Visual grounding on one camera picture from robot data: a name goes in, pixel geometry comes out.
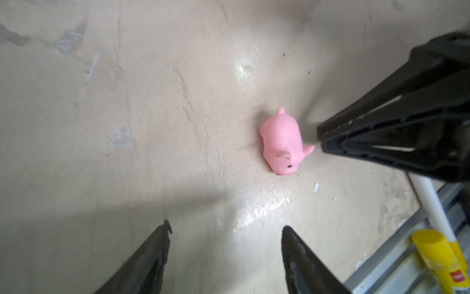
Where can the yellow glue stick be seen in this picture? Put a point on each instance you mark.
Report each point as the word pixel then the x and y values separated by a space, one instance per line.
pixel 438 255

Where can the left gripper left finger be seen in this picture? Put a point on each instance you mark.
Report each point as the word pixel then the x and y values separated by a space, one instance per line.
pixel 143 272

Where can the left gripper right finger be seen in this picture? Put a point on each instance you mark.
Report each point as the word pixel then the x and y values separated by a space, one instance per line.
pixel 304 272

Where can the pink pig toy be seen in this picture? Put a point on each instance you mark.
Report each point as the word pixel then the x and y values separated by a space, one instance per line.
pixel 283 147

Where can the white yellow marker pen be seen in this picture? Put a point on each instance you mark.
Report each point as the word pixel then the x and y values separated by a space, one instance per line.
pixel 437 216

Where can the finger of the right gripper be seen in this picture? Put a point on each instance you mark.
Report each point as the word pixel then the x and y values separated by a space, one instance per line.
pixel 436 146
pixel 427 63

